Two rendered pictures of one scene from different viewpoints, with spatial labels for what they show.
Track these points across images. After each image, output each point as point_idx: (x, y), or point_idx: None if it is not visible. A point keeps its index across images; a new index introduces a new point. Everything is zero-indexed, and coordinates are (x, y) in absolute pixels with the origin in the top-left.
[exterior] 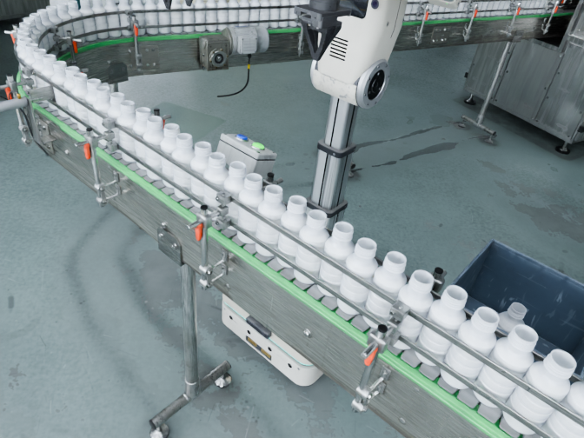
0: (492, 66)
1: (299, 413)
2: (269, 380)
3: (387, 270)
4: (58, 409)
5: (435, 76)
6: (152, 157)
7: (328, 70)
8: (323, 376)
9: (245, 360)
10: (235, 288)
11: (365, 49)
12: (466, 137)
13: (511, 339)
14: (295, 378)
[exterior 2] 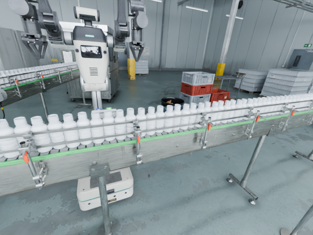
0: (75, 87)
1: (138, 202)
2: (120, 206)
3: (194, 107)
4: None
5: (52, 98)
6: (74, 134)
7: (91, 81)
8: None
9: None
10: (145, 156)
11: (105, 68)
12: (84, 109)
13: (220, 104)
14: (129, 195)
